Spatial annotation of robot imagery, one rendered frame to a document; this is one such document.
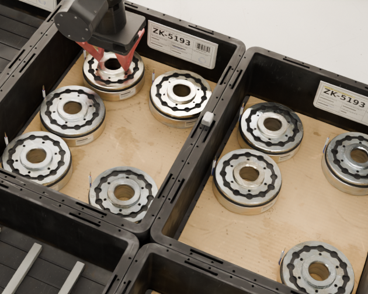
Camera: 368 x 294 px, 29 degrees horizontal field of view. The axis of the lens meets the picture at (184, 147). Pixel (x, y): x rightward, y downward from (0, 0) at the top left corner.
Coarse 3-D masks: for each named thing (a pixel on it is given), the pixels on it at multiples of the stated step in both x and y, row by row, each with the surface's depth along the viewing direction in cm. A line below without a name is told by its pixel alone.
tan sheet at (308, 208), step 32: (320, 128) 117; (288, 160) 113; (320, 160) 113; (288, 192) 109; (320, 192) 109; (192, 224) 104; (224, 224) 105; (256, 224) 105; (288, 224) 105; (320, 224) 106; (352, 224) 106; (224, 256) 101; (256, 256) 102; (352, 256) 103
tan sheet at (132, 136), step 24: (96, 48) 125; (72, 72) 121; (144, 96) 119; (120, 120) 115; (144, 120) 115; (96, 144) 112; (120, 144) 112; (144, 144) 112; (168, 144) 113; (72, 168) 109; (96, 168) 109; (144, 168) 110; (168, 168) 110; (72, 192) 106
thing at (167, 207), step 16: (256, 48) 113; (240, 64) 111; (288, 64) 112; (304, 64) 112; (240, 80) 109; (336, 80) 110; (352, 80) 110; (224, 96) 106; (208, 128) 102; (192, 160) 99; (176, 192) 97; (160, 224) 92; (160, 240) 91; (176, 240) 91; (192, 256) 90; (208, 256) 90; (240, 272) 89; (272, 288) 88; (288, 288) 88
